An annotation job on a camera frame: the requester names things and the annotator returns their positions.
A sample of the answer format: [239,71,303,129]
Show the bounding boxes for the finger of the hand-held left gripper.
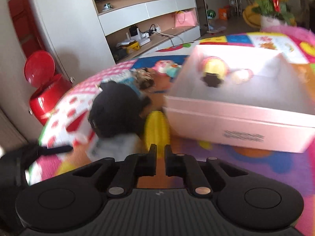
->
[34,145,73,156]

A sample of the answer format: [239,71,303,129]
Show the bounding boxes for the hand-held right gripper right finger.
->
[165,145,248,196]

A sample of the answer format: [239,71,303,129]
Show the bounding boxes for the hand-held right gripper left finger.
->
[71,144,157,196]

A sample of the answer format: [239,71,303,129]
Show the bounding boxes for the yellow oval toy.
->
[145,111,171,158]

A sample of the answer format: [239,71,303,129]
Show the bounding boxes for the pink cardboard box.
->
[164,45,315,154]

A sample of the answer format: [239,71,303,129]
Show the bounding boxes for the small dark figurine toy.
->
[134,68,156,89]

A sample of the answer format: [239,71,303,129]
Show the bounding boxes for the red pedal bin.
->
[24,50,73,126]

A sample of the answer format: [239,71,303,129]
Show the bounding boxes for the colourful printed blanket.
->
[27,31,315,236]

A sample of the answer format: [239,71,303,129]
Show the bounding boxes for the pink and teal plush toy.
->
[152,59,184,78]

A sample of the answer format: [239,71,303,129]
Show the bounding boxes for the yellow and pink doll toy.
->
[200,56,230,88]

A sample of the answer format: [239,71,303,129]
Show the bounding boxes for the small cream round toy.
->
[231,68,254,84]

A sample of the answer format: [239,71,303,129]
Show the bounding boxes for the yellow box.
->
[125,42,141,54]

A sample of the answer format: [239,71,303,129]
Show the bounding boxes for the white router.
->
[134,28,151,45]

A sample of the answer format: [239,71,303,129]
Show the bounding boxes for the pink gift bag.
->
[174,10,198,29]

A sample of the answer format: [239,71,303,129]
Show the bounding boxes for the white television cabinet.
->
[26,0,202,64]

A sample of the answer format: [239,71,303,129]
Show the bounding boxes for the yellow chair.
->
[242,4,262,29]

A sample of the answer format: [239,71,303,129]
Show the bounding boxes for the potted purple flowers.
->
[246,0,296,29]

